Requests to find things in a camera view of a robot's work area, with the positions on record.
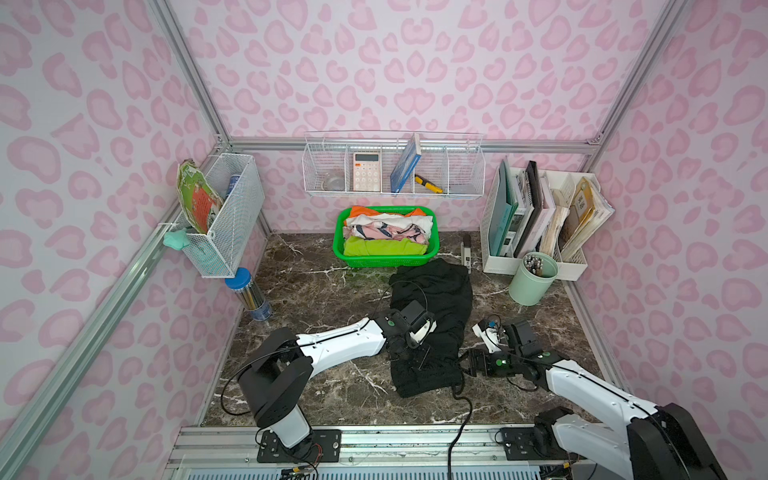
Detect mint green pencil cup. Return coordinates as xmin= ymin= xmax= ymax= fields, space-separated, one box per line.
xmin=508 ymin=252 xmax=559 ymax=306

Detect white orange calculator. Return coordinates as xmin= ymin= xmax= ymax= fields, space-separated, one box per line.
xmin=352 ymin=151 xmax=381 ymax=192

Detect white book organizer box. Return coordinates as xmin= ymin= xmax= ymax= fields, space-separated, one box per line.
xmin=480 ymin=160 xmax=601 ymax=276

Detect orange English textbook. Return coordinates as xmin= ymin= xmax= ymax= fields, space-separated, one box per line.
xmin=559 ymin=177 xmax=597 ymax=251

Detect green red snack packet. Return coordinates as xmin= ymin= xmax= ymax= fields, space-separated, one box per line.
xmin=176 ymin=159 xmax=224 ymax=234

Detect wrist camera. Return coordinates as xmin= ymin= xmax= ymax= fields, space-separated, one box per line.
xmin=411 ymin=320 xmax=436 ymax=345
xmin=472 ymin=320 xmax=503 ymax=354

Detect blue lidded pencil tube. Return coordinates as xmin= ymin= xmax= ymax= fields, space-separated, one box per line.
xmin=225 ymin=267 xmax=272 ymax=322

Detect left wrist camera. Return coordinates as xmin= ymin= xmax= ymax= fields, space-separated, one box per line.
xmin=411 ymin=320 xmax=436 ymax=345

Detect white wire wall shelf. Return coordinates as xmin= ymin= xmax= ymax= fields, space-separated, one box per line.
xmin=302 ymin=130 xmax=485 ymax=198

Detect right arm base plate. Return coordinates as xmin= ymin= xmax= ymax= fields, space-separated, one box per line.
xmin=494 ymin=426 xmax=569 ymax=461

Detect white mesh side basket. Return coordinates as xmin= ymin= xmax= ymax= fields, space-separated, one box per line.
xmin=180 ymin=153 xmax=265 ymax=278

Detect teal folder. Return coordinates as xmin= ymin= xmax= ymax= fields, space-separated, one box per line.
xmin=489 ymin=161 xmax=518 ymax=256

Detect yellow utility knife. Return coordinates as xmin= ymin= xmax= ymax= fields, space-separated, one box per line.
xmin=414 ymin=174 xmax=444 ymax=194

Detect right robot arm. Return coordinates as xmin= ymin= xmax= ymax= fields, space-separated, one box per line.
xmin=461 ymin=320 xmax=726 ymax=479

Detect mint green wall hook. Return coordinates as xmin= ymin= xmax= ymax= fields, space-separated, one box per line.
xmin=163 ymin=229 xmax=191 ymax=251

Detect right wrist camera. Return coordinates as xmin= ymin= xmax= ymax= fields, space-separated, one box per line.
xmin=472 ymin=320 xmax=503 ymax=354

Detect blue book on shelf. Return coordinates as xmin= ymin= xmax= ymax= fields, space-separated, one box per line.
xmin=390 ymin=133 xmax=422 ymax=194

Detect bundle of pencils in cup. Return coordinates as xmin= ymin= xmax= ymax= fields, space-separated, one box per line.
xmin=523 ymin=252 xmax=543 ymax=276

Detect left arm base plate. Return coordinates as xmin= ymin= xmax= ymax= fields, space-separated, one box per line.
xmin=257 ymin=429 xmax=342 ymax=465

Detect folded clothes in basket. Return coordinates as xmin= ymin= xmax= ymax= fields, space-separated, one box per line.
xmin=342 ymin=206 xmax=435 ymax=257

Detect black hanging cable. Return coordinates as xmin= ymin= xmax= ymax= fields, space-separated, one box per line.
xmin=446 ymin=383 xmax=475 ymax=480

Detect green plastic basket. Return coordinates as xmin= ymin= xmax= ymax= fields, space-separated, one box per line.
xmin=333 ymin=206 xmax=440 ymax=268

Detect black shorts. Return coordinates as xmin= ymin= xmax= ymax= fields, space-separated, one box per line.
xmin=389 ymin=259 xmax=473 ymax=398

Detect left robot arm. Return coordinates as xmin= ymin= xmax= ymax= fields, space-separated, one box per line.
xmin=233 ymin=301 xmax=437 ymax=455

